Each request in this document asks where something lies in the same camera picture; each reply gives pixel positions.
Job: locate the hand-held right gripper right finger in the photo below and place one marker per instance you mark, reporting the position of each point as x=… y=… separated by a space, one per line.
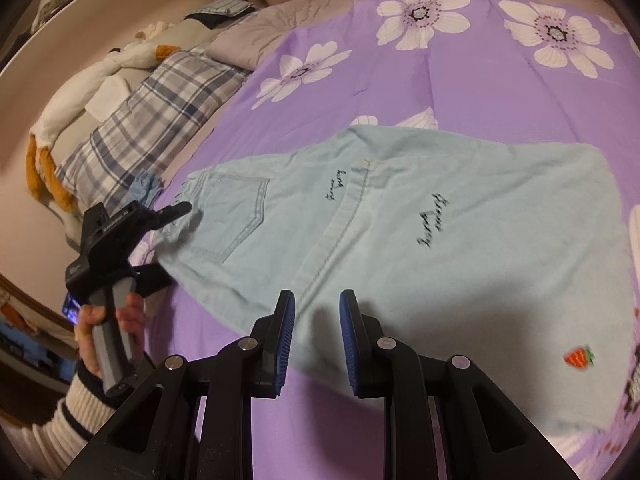
x=350 y=342

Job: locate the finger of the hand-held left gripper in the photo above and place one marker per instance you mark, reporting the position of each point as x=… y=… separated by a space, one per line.
x=172 y=212
x=152 y=277

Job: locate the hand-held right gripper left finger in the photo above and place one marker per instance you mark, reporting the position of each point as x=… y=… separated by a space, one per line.
x=282 y=342

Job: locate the mint green strawberry pants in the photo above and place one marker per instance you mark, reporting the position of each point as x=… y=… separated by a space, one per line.
x=400 y=260

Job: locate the person's left forearm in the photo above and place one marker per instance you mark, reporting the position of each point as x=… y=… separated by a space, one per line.
x=75 y=405

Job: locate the person's left hand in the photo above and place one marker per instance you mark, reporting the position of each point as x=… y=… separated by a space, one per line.
x=90 y=332

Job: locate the small blue cloth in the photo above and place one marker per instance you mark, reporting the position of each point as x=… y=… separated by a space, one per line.
x=144 y=189

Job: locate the plaid pillow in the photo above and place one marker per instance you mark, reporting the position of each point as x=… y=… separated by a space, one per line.
x=140 y=120

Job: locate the white plush goose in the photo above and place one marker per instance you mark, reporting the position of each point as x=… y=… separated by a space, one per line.
x=100 y=80

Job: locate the blue striped pillow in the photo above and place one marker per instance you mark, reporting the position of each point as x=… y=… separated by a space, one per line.
x=225 y=6

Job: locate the purple floral blanket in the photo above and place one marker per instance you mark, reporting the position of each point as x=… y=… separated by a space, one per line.
x=450 y=85

